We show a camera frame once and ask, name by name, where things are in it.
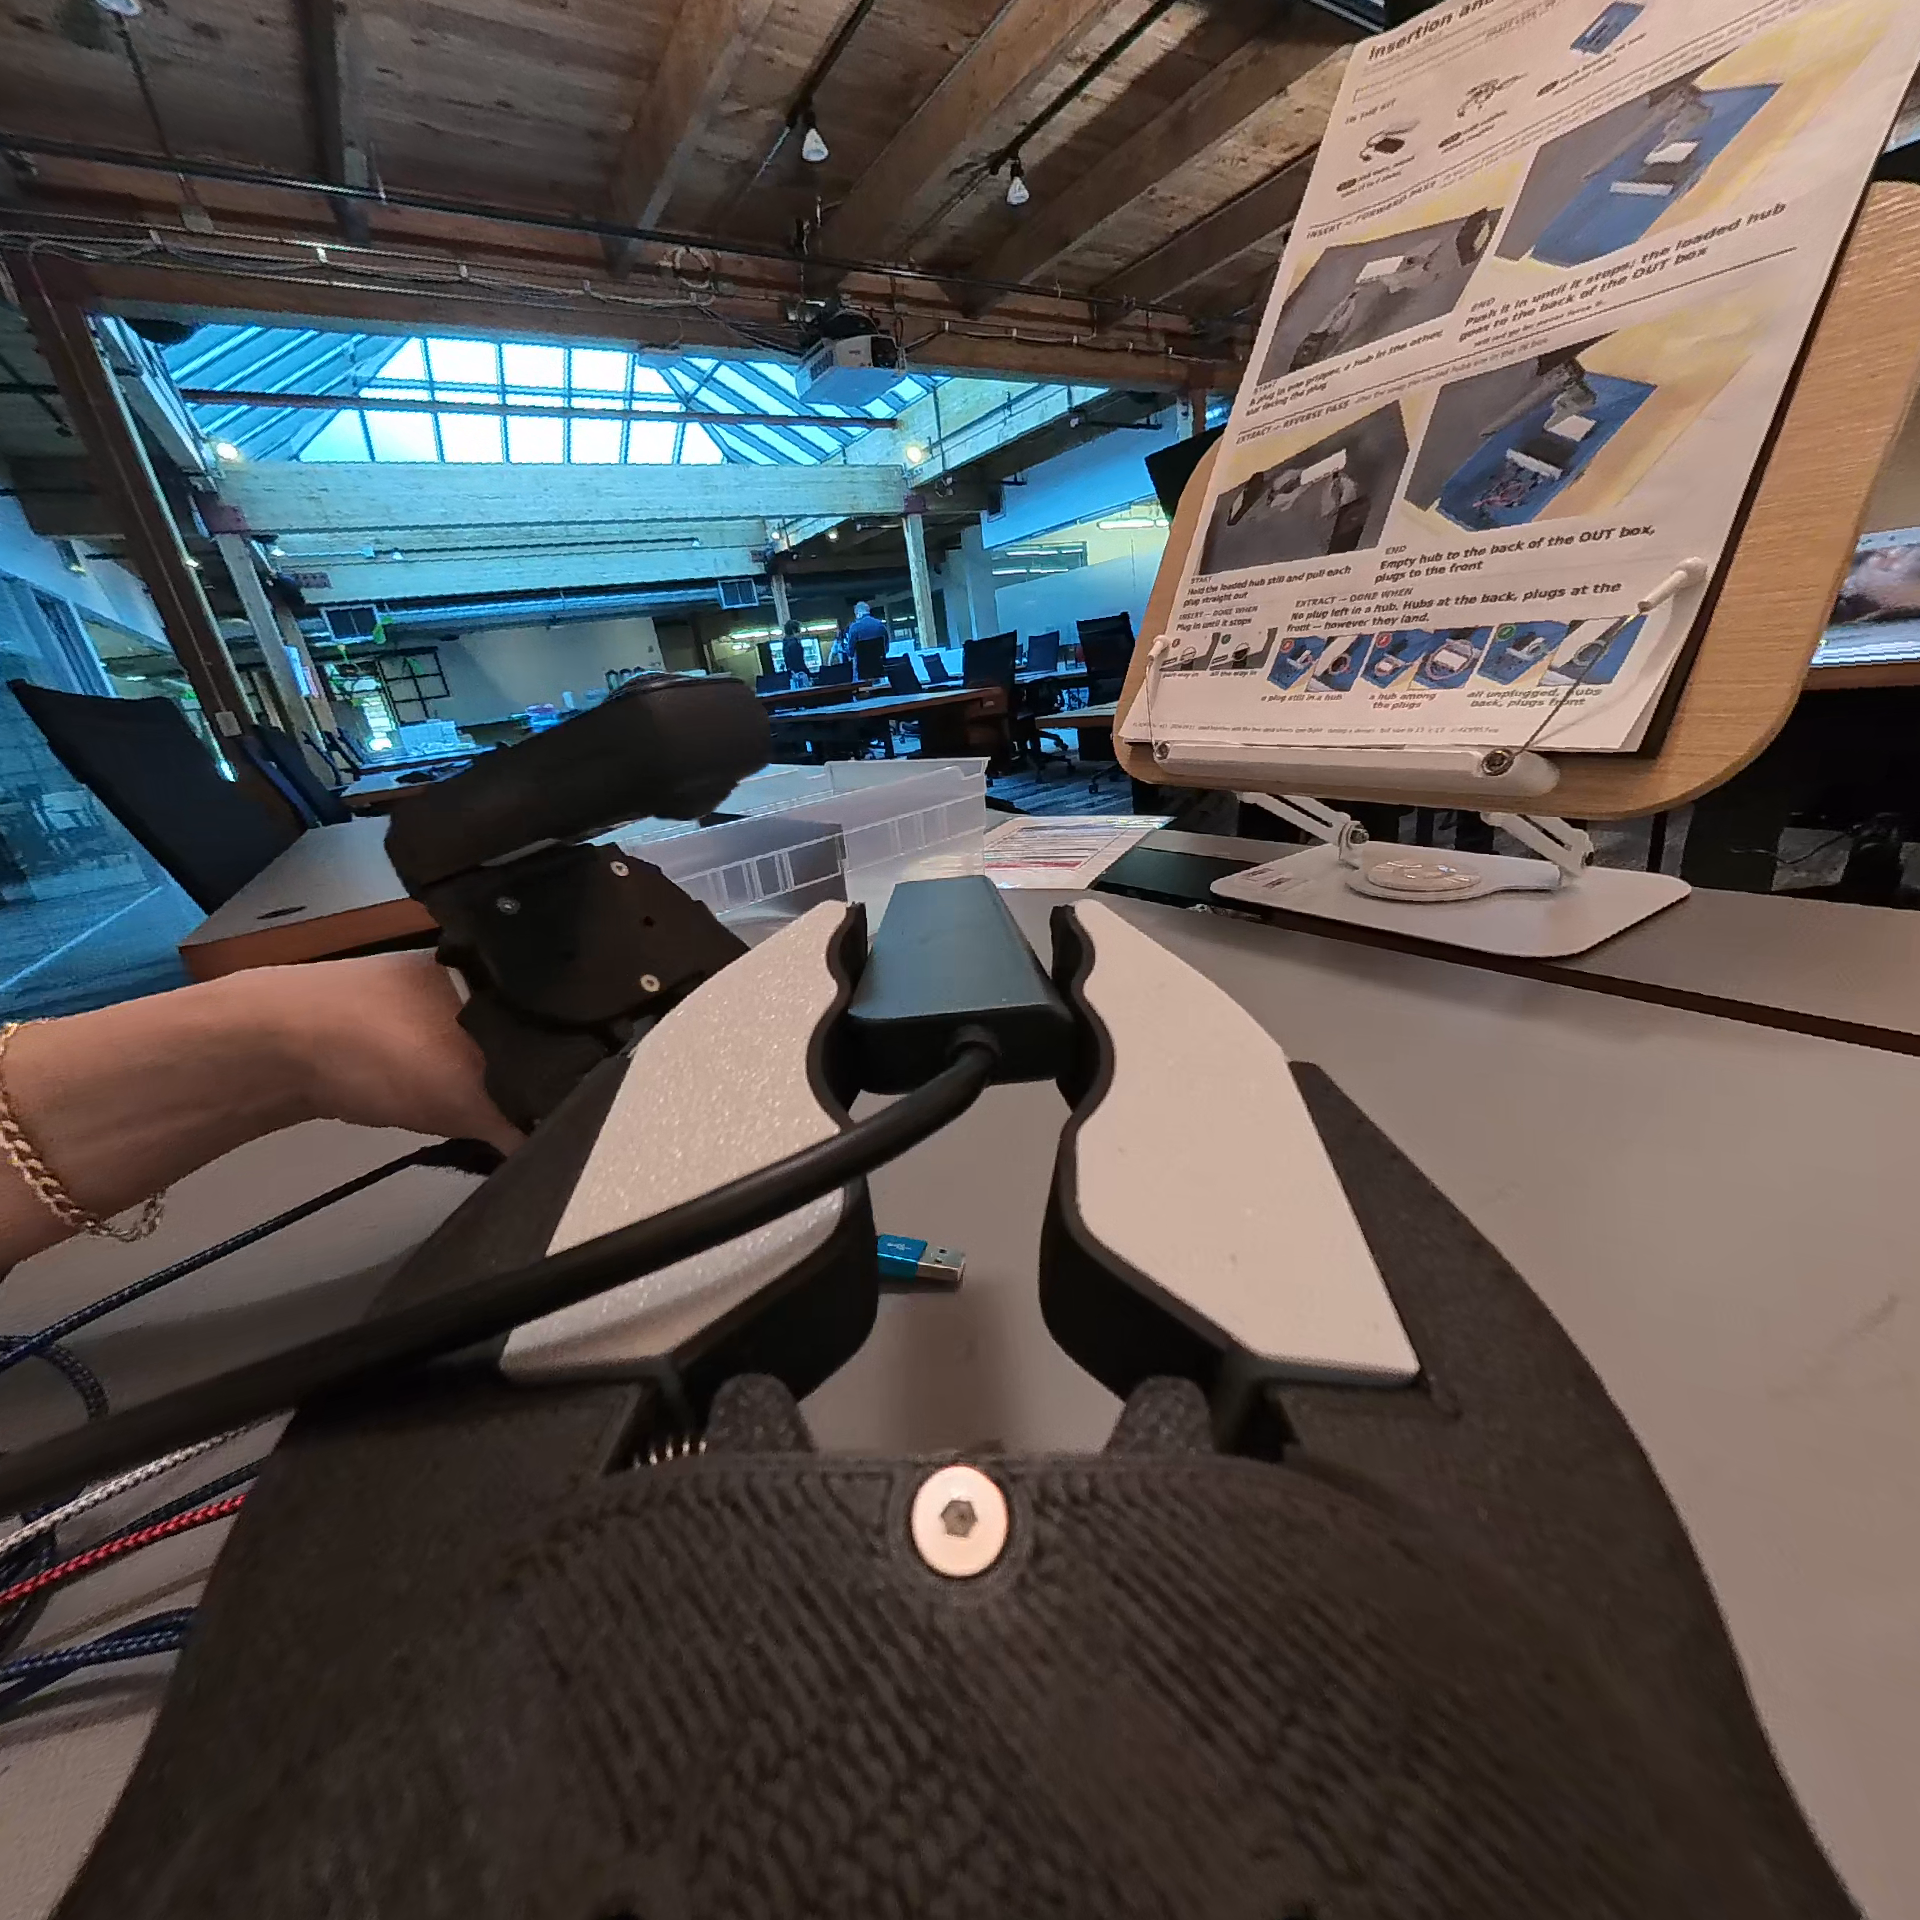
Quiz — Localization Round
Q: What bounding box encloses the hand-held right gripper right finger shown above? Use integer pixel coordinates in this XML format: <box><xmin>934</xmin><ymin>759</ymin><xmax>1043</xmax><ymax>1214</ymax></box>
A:
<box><xmin>1040</xmin><ymin>901</ymin><xmax>1421</xmax><ymax>1384</ymax></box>

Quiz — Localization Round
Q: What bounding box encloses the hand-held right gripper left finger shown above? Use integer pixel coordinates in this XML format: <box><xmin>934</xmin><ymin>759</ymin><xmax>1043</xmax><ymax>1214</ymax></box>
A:
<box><xmin>499</xmin><ymin>901</ymin><xmax>876</xmax><ymax>1383</ymax></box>

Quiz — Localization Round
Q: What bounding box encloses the blue black cable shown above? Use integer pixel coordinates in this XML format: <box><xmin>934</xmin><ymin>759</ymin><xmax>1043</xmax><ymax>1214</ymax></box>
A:
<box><xmin>0</xmin><ymin>1136</ymin><xmax>968</xmax><ymax>1426</ymax></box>

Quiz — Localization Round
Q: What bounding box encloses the clear plastic bin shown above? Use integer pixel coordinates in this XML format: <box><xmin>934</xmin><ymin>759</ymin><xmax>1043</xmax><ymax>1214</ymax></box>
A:
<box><xmin>614</xmin><ymin>753</ymin><xmax>992</xmax><ymax>924</ymax></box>

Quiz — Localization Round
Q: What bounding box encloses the black braided hub cable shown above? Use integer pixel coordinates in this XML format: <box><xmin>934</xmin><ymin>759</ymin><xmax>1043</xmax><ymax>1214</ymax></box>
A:
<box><xmin>0</xmin><ymin>1024</ymin><xmax>1004</xmax><ymax>1512</ymax></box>

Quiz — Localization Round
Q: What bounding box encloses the person's left forearm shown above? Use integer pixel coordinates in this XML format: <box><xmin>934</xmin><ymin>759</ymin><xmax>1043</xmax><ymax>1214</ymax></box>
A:
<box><xmin>0</xmin><ymin>1018</ymin><xmax>170</xmax><ymax>1277</ymax></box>

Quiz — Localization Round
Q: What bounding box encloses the person's left hand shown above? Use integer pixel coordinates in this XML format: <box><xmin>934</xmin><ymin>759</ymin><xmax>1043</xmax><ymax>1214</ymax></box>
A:
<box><xmin>162</xmin><ymin>950</ymin><xmax>530</xmax><ymax>1190</ymax></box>

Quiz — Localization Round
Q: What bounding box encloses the wooden office desk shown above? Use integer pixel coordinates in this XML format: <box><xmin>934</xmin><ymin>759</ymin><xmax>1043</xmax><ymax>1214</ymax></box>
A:
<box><xmin>765</xmin><ymin>681</ymin><xmax>1014</xmax><ymax>759</ymax></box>

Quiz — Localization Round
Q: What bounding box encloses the paper sheet on table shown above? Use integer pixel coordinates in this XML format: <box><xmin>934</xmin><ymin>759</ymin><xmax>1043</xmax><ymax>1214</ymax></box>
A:
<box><xmin>983</xmin><ymin>814</ymin><xmax>1173</xmax><ymax>887</ymax></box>

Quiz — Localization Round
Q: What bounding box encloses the white card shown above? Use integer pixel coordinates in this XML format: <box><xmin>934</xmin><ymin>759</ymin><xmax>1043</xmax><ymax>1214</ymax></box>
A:
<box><xmin>1212</xmin><ymin>838</ymin><xmax>1693</xmax><ymax>960</ymax></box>

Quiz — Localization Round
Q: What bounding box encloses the ceiling projector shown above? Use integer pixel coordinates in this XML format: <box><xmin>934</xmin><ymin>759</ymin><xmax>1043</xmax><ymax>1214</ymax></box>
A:
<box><xmin>799</xmin><ymin>321</ymin><xmax>902</xmax><ymax>409</ymax></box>

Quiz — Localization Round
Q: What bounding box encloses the printed instruction sheet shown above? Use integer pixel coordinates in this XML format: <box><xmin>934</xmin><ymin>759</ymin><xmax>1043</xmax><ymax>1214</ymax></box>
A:
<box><xmin>1117</xmin><ymin>0</ymin><xmax>1907</xmax><ymax>756</ymax></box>

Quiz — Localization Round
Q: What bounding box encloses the gold bracelet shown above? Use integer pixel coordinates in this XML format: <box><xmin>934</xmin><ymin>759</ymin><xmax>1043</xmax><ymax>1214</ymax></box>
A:
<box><xmin>0</xmin><ymin>1018</ymin><xmax>170</xmax><ymax>1244</ymax></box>

